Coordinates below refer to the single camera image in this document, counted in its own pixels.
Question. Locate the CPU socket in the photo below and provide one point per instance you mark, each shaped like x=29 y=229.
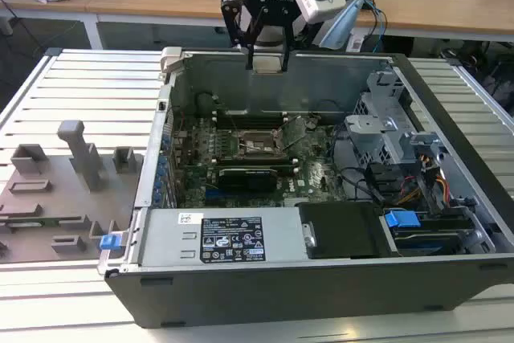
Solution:
x=261 y=147

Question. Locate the silver metal drive cage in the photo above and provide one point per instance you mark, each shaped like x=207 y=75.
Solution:
x=373 y=138

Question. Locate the green motherboard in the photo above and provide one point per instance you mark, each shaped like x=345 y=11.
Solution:
x=309 y=182

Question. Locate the silver square CPU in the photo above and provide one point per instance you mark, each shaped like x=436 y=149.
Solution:
x=267 y=65

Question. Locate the light wooden desk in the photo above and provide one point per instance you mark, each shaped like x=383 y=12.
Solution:
x=132 y=1

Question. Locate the black plastic shroud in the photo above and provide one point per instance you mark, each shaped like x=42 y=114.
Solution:
x=345 y=230

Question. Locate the small white box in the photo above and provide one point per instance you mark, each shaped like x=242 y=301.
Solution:
x=355 y=42

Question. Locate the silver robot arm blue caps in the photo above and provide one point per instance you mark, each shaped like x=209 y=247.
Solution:
x=267 y=35

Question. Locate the blue case latch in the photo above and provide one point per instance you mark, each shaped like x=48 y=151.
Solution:
x=109 y=242

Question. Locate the grey parts rack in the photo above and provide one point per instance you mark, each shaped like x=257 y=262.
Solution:
x=60 y=198

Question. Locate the black open PC case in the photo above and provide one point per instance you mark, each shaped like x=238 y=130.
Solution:
x=281 y=299

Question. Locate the blue expansion slot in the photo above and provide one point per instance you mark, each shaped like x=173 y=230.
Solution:
x=213 y=199

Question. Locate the black graphics card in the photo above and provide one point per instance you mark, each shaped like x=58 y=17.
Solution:
x=249 y=180

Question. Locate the hard disk in blue carrier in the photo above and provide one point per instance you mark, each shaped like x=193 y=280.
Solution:
x=401 y=218

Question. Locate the green RAM stick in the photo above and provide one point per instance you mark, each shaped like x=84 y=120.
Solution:
x=40 y=223

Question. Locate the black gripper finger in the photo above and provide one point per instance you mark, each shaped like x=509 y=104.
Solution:
x=286 y=50
x=251 y=33

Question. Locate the round coin cell battery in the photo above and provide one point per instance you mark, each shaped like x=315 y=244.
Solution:
x=311 y=122

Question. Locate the silver power supply with label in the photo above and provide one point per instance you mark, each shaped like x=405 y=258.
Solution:
x=168 y=238

